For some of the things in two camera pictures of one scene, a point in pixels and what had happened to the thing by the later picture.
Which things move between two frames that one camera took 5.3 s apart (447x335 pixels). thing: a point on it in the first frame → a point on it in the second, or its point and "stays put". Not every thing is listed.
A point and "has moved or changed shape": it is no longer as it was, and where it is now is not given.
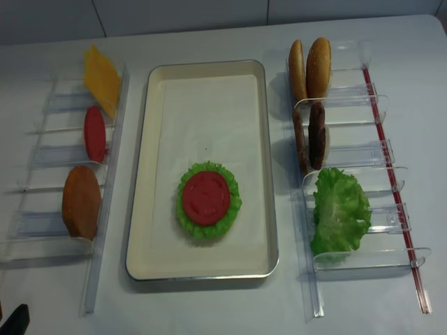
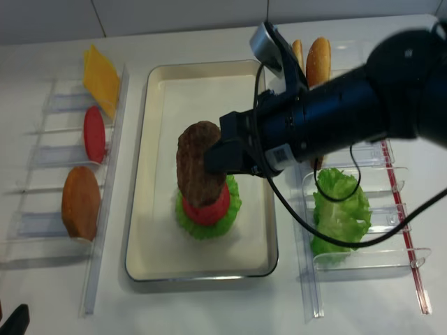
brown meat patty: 300,142 has moved or changed shape
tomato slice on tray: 206,197 stays put
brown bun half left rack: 82,203 stays put
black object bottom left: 18,322 stays put
